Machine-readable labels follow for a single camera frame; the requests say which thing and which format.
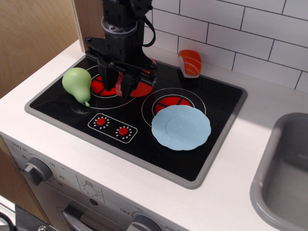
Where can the red plastic toy cup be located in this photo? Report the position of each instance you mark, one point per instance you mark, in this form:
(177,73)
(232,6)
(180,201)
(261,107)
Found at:
(146,73)

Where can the grey oven knob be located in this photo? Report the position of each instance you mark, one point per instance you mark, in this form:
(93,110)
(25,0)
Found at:
(142,223)

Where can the grey oven door handle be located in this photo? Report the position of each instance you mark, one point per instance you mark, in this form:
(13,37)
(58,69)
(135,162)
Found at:
(72,217)

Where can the grey toy sink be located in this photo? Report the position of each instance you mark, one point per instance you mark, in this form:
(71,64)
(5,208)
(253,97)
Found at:
(279,190)

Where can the black metal base plate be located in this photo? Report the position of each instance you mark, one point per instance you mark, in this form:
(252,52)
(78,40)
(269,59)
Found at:
(18,219)

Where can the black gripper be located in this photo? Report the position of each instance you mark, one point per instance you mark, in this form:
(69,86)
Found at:
(121,53)

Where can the green toy pear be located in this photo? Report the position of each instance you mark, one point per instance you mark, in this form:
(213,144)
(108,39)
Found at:
(77,82)

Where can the black toy stove top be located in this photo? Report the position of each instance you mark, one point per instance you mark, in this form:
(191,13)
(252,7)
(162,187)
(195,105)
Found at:
(122,126)

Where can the salmon sushi toy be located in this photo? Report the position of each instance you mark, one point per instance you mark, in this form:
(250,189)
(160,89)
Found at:
(190,63)

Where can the grey timer knob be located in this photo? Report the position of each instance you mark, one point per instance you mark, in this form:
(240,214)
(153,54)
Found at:
(37,171)

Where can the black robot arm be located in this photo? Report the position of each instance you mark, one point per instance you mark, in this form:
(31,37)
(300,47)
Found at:
(126,17)

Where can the light blue toy plate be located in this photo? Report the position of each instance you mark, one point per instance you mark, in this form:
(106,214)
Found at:
(181,127)

